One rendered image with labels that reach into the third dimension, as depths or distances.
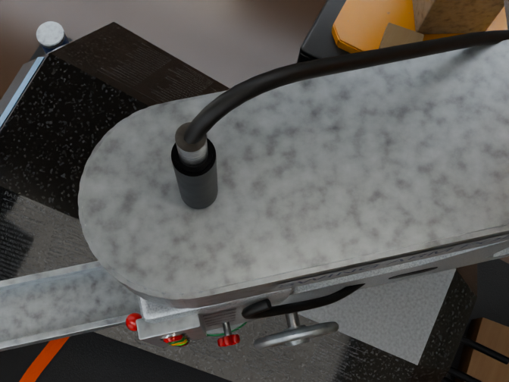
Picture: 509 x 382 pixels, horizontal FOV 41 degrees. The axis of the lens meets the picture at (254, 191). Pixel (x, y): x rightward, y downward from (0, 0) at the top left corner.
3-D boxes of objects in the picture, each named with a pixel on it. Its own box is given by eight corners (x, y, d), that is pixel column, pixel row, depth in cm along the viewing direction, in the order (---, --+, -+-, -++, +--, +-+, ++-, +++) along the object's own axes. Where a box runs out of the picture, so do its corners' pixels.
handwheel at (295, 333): (320, 283, 128) (332, 272, 114) (333, 336, 126) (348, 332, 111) (242, 300, 127) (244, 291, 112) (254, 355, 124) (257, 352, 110)
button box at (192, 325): (204, 321, 115) (197, 305, 88) (207, 337, 115) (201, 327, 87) (157, 332, 114) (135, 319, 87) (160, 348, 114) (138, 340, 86)
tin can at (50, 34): (67, 64, 261) (59, 48, 249) (42, 57, 262) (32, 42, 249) (74, 40, 264) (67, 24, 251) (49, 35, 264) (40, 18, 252)
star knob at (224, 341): (235, 317, 117) (235, 316, 113) (240, 343, 116) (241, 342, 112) (213, 323, 116) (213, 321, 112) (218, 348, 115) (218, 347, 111)
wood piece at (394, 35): (384, 30, 185) (388, 21, 180) (419, 43, 184) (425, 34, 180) (362, 95, 180) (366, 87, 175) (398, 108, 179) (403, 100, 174)
